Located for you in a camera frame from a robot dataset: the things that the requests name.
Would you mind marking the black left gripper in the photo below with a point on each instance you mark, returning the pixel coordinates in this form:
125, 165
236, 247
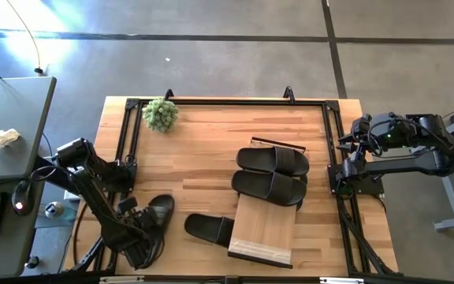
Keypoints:
144, 226

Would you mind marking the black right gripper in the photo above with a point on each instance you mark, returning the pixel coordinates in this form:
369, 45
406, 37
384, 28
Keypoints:
376, 136

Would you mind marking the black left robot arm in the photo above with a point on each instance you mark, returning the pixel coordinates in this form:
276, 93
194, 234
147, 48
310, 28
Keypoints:
93, 185

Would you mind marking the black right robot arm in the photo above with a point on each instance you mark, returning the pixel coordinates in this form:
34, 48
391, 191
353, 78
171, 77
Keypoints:
408, 165

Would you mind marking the white power box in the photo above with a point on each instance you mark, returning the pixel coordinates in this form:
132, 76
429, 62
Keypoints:
69, 195

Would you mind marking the black desk foot bar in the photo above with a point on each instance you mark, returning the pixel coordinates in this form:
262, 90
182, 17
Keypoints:
65, 186

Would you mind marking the silver round can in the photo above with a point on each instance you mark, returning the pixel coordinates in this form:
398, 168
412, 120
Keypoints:
53, 210

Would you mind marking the green artificial ball plant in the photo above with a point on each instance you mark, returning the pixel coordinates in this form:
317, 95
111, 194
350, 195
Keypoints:
160, 115

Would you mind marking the black round knob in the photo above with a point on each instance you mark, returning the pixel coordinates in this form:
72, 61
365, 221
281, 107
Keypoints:
32, 262

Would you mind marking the black computer mouse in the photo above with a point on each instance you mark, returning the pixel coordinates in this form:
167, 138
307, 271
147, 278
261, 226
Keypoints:
22, 197

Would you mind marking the dark grey desk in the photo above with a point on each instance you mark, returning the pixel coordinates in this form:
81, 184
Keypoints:
10, 244

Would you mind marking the crumpled white paper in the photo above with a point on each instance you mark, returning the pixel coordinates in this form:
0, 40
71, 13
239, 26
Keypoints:
2, 139

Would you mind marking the light grey desk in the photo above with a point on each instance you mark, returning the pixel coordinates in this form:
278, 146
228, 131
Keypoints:
14, 110

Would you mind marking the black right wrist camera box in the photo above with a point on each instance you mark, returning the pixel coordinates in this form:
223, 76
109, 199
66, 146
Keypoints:
361, 123

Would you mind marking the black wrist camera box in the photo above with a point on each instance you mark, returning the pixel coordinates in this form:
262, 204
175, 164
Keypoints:
127, 205
361, 123

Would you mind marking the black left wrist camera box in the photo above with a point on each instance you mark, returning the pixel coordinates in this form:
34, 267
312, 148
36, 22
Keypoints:
127, 205

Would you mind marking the silver metal bracket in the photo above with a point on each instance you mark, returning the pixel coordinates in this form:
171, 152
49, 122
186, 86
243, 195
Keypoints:
341, 281
120, 279

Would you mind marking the grey metal table frame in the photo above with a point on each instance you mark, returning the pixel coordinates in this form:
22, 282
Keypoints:
447, 197

